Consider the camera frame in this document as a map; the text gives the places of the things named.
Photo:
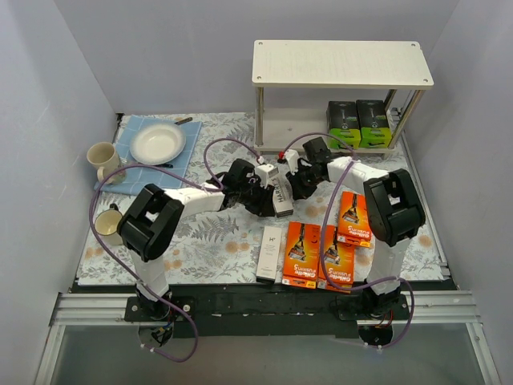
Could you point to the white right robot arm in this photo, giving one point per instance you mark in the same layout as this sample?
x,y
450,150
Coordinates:
x,y
394,211

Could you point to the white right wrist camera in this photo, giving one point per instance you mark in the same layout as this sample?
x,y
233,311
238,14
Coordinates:
x,y
291,158

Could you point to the white two-tier shelf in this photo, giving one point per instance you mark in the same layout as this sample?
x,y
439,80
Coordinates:
x,y
376,65

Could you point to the grey Harry's razor box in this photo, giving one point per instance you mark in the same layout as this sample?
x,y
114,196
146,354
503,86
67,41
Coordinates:
x,y
282,201

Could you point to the white H razor box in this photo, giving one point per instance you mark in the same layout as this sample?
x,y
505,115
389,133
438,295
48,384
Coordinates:
x,y
266,269

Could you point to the cream mug black handle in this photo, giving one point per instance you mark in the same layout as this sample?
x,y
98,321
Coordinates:
x,y
106,224

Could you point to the black green razor box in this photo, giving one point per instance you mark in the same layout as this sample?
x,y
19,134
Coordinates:
x,y
342,122
374,127

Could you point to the blue checkered cloth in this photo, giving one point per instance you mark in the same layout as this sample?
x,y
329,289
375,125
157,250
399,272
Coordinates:
x,y
137,178

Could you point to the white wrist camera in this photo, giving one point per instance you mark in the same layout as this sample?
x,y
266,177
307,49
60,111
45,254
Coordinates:
x,y
291,158
266,172

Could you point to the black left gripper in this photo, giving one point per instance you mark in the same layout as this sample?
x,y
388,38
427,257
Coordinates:
x,y
261,199

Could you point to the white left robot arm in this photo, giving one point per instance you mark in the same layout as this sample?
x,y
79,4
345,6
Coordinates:
x,y
148,226

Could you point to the aluminium rail frame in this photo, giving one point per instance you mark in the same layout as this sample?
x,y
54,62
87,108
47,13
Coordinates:
x,y
426,307

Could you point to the cream floral mug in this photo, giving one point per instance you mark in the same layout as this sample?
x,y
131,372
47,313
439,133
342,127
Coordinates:
x,y
104,158

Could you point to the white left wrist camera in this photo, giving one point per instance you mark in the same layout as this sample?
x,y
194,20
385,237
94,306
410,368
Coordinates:
x,y
266,172

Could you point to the orange Gillette razor box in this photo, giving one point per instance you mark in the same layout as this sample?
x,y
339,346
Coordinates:
x,y
353,226
300,268
338,258

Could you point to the floral table mat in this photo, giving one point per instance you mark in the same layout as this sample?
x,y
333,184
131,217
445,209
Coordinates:
x,y
224,247

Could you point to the white ceramic plate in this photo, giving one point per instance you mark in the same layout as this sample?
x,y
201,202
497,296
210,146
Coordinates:
x,y
157,144

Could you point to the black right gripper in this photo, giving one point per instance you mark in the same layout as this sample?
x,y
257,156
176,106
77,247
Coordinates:
x,y
299,183

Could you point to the black handled knife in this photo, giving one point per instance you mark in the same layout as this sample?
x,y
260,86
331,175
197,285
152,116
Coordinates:
x,y
184,121

